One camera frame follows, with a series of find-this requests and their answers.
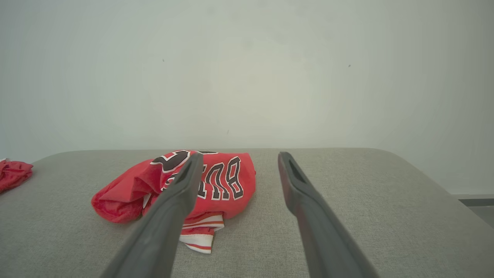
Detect red mesh shorts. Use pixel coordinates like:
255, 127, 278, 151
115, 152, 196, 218
0, 158, 34, 193

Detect dark baseboard strip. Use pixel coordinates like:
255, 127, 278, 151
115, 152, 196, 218
458, 198, 494, 207

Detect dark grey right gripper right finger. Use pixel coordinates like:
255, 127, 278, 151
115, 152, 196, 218
278, 152, 381, 278

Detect red jersey with white sleeves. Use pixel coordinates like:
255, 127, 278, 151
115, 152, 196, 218
91, 150, 257, 254

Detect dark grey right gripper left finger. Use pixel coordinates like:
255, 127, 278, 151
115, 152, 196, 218
100, 152, 204, 278

